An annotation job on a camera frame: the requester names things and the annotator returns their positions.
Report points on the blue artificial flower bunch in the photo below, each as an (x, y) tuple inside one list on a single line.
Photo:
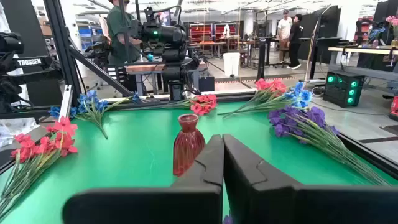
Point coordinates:
[(91, 104), (303, 96)]

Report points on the red storage shelf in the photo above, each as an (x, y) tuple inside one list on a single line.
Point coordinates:
[(202, 32)]

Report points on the purple artificial flower bunch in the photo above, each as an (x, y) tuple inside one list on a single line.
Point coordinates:
[(228, 220), (286, 121)]

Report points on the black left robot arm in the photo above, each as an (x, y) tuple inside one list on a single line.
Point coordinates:
[(174, 71)]

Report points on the black flat panel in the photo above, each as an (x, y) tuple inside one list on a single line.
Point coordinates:
[(34, 25)]

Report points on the computer with green fans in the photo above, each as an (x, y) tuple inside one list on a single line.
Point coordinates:
[(339, 93)]

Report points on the green table mat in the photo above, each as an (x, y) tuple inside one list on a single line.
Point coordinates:
[(140, 155)]

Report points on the wooden workbench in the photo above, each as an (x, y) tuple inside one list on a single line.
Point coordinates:
[(146, 68)]

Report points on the red glass vase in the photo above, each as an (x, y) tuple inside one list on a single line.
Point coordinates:
[(186, 146)]

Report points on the person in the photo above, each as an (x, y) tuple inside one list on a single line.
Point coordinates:
[(119, 28), (294, 37), (284, 28)]

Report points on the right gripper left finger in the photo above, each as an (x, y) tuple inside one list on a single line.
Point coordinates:
[(174, 205)]

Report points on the white waste bin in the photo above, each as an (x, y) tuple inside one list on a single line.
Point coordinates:
[(231, 63)]

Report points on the black partition panel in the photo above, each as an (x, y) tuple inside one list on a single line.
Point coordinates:
[(326, 28)]

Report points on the black stand post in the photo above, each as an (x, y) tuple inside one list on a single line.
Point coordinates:
[(261, 59)]

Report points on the red artificial flower bunch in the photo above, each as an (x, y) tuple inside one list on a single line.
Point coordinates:
[(267, 84), (202, 105), (63, 126)]

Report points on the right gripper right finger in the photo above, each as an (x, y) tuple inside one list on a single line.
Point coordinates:
[(280, 205)]

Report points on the light wooden desk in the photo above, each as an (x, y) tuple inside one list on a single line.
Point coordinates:
[(357, 49)]

